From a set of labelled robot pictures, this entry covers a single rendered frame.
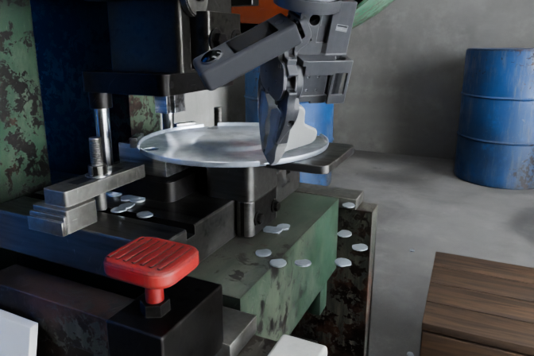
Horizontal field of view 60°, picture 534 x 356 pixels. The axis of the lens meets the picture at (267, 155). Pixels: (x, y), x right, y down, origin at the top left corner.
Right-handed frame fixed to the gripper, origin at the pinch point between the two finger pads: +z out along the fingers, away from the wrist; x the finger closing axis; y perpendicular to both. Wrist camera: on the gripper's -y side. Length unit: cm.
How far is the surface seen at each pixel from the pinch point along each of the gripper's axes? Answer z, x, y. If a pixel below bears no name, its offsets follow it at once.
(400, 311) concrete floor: 97, 37, 78
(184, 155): 4.1, 8.2, -8.5
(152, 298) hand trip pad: 1.7, -17.5, -16.9
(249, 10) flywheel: -4, 52, 15
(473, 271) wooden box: 52, 14, 70
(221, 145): 4.0, 9.6, -2.9
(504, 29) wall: 47, 205, 271
